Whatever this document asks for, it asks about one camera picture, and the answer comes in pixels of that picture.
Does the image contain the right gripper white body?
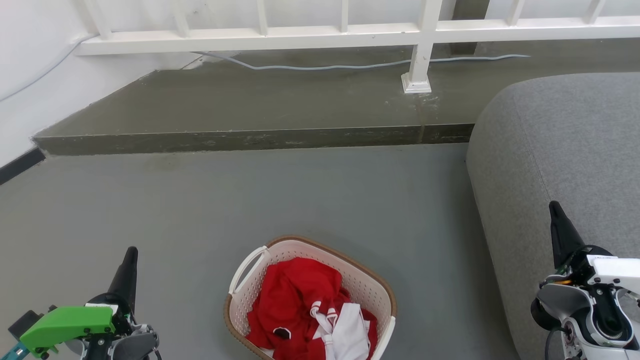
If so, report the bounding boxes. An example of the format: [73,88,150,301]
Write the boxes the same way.
[552,244,640,302]

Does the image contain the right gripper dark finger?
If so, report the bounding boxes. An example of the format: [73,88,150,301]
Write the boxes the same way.
[548,201,587,272]

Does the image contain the grey fabric sofa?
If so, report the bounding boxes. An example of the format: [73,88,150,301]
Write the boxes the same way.
[465,72,640,360]

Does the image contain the white metal railing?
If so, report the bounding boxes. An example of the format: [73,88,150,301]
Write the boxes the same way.
[75,0,640,95]

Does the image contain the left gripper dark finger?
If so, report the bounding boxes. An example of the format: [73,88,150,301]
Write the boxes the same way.
[106,246,139,312]

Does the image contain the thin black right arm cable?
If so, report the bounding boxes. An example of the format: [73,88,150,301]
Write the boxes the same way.
[544,326,570,360]

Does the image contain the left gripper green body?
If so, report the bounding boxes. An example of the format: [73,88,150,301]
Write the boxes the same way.
[7,293,137,360]

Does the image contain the black baseboard strip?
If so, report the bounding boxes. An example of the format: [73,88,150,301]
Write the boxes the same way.
[0,147,47,186]

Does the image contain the grey cable on wall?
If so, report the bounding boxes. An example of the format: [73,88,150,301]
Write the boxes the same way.
[0,33,99,103]

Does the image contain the white garment red stripes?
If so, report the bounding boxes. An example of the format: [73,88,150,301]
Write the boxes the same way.
[309,301,372,360]

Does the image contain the white laundry basket brown rim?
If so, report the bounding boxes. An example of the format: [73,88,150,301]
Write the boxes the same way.
[223,235,398,360]

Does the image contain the grey cable on floor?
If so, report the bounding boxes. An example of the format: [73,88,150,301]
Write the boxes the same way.
[192,51,531,72]

